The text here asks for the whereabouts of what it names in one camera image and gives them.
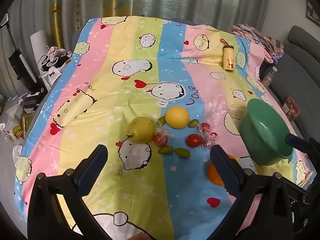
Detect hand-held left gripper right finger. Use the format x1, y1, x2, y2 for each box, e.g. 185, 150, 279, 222
210, 145, 294, 240

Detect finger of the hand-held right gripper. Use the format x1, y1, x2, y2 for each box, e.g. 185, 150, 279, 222
286, 134, 311, 153

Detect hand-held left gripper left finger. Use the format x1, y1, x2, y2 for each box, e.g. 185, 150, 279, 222
27, 144, 113, 240

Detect orange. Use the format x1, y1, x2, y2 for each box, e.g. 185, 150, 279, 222
205, 155, 237, 187

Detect plastic-wrapped red hawthorn candy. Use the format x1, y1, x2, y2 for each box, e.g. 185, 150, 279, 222
152, 130, 173, 147
204, 132, 219, 149
199, 121, 212, 134

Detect red tomato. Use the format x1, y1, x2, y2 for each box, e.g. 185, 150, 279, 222
185, 134, 202, 147

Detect green plastic basin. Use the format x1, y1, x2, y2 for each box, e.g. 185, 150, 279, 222
239, 98, 295, 166

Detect yellow-green apple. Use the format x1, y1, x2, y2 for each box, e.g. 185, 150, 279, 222
127, 116, 157, 144

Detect large yellow grapefruit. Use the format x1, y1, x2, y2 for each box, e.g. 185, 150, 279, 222
165, 106, 190, 130

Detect clear plastic bottle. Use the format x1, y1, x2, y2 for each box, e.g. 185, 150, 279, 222
262, 66, 279, 87

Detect grey sofa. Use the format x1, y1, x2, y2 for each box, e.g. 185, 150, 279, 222
269, 26, 320, 143

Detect striped cartoon blanket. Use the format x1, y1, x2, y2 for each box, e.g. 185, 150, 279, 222
14, 16, 315, 240

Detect black cardboard box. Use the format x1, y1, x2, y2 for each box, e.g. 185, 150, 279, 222
23, 92, 48, 112

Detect white plastic bag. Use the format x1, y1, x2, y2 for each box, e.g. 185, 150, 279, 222
0, 104, 25, 137

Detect yellow bear-print bottle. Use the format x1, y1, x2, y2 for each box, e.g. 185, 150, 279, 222
220, 38, 236, 71

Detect pile of folded clothes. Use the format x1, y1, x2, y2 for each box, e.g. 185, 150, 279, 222
232, 24, 285, 63

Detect white shopping bags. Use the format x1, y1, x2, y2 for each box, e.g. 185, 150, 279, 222
37, 46, 73, 87

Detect white flat board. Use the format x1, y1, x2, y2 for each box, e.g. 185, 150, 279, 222
29, 27, 52, 64

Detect yellow patterned curtain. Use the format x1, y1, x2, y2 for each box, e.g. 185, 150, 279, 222
49, 0, 134, 49

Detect framed wall picture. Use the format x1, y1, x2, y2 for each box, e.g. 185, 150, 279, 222
306, 0, 320, 25

